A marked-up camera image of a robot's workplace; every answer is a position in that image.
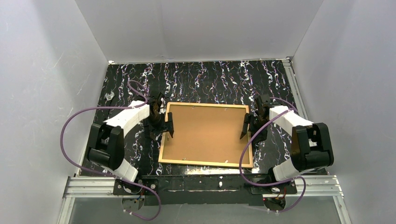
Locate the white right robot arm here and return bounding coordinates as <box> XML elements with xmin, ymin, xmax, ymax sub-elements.
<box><xmin>240</xmin><ymin>94</ymin><xmax>334</xmax><ymax>187</ymax></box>

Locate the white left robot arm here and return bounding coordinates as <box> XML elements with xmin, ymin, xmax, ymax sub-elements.
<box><xmin>85</xmin><ymin>92</ymin><xmax>174</xmax><ymax>182</ymax></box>

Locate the aluminium rail frame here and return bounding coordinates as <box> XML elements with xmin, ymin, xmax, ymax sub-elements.
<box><xmin>58</xmin><ymin>175</ymin><xmax>351</xmax><ymax>224</ymax></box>

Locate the brown backing board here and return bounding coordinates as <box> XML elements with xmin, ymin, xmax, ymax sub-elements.
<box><xmin>161</xmin><ymin>105</ymin><xmax>251</xmax><ymax>165</ymax></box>

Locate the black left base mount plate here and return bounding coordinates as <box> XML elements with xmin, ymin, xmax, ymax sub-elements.
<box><xmin>113</xmin><ymin>178</ymin><xmax>159</xmax><ymax>196</ymax></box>

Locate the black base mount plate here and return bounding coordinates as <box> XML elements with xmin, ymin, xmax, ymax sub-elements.
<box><xmin>113</xmin><ymin>178</ymin><xmax>159</xmax><ymax>196</ymax></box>
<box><xmin>244</xmin><ymin>175</ymin><xmax>297</xmax><ymax>195</ymax></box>

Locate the small silver clip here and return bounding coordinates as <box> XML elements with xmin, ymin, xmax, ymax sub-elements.
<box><xmin>105</xmin><ymin>91</ymin><xmax>114</xmax><ymax>101</ymax></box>

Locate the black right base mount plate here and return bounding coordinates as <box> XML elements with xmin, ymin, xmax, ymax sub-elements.
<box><xmin>244</xmin><ymin>175</ymin><xmax>297</xmax><ymax>195</ymax></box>

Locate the green picture frame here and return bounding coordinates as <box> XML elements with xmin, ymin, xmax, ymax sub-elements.
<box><xmin>157</xmin><ymin>102</ymin><xmax>255</xmax><ymax>169</ymax></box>

